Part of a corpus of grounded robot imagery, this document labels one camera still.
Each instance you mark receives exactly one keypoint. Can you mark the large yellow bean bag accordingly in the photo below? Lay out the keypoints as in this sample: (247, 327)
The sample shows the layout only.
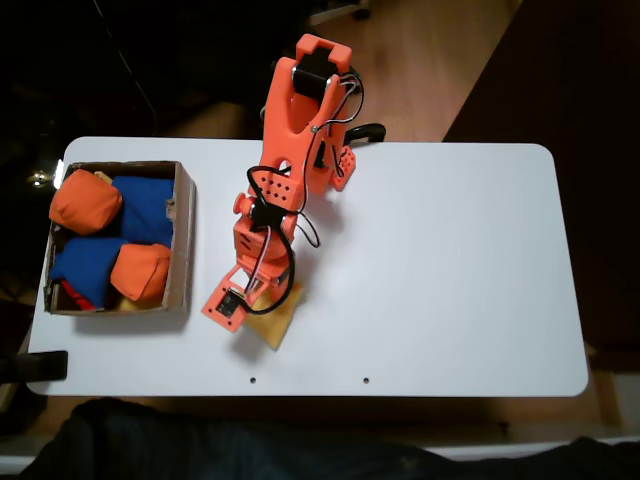
(277, 325)

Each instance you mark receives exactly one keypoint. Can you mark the cardboard box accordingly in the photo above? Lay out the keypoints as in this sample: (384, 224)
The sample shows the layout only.
(182, 240)

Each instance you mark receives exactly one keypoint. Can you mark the blue bean bag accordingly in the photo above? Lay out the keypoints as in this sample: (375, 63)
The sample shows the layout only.
(82, 265)
(147, 210)

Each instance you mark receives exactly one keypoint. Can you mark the orange bean bag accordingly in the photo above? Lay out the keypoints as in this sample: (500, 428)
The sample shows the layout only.
(85, 202)
(142, 272)

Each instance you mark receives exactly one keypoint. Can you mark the red bean bag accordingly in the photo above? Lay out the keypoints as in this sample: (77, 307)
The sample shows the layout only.
(77, 296)

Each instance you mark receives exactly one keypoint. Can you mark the person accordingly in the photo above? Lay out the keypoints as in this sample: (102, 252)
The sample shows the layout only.
(200, 450)

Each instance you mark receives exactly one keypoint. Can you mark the black flat table clamp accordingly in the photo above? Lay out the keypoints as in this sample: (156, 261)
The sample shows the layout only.
(35, 366)

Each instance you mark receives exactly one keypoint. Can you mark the office chair base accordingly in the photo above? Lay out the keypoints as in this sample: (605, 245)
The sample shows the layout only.
(345, 7)

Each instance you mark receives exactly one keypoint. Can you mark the dark brown furniture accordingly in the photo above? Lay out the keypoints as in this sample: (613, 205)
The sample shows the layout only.
(560, 150)

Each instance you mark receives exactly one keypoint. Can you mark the orange gripper camera mount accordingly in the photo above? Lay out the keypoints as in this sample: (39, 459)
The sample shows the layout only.
(225, 305)

